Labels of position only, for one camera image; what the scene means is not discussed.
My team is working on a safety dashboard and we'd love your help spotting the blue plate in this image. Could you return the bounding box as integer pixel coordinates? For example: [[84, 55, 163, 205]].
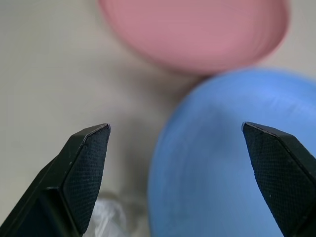
[[148, 69, 316, 237]]

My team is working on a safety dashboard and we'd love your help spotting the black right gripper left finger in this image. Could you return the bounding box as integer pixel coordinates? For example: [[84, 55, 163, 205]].
[[0, 123, 111, 237]]

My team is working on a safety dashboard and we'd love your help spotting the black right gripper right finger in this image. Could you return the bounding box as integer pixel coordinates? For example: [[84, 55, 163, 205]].
[[242, 121, 316, 237]]

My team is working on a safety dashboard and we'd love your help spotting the pink plate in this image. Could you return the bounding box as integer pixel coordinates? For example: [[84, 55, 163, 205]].
[[98, 0, 290, 74]]

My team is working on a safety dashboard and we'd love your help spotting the clear plastic wrapper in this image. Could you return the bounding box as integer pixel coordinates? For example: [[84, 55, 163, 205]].
[[85, 191, 149, 237]]

